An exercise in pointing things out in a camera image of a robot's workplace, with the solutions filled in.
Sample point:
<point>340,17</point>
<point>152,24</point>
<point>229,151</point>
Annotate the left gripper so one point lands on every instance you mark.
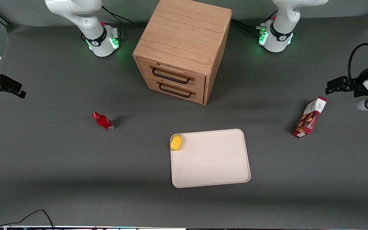
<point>355,86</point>

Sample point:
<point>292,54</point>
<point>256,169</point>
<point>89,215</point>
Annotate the red cookie box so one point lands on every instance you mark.
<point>308,119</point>

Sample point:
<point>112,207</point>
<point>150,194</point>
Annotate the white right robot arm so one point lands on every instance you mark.
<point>85,19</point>

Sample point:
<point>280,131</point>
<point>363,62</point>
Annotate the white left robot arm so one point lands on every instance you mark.
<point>279,38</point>

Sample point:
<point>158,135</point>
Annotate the beige plastic tray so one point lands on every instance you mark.
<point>212,159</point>

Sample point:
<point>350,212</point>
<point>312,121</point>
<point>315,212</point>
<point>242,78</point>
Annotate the red drink bottle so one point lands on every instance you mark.
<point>104,121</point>

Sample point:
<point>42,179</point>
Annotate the wooden drawer front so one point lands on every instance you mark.
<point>177,89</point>
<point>171,71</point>

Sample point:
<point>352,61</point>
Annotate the wooden drawer cabinet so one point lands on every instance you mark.
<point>184,35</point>

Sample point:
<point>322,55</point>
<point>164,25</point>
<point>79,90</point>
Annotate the yellow lemon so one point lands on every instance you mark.
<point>176,142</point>

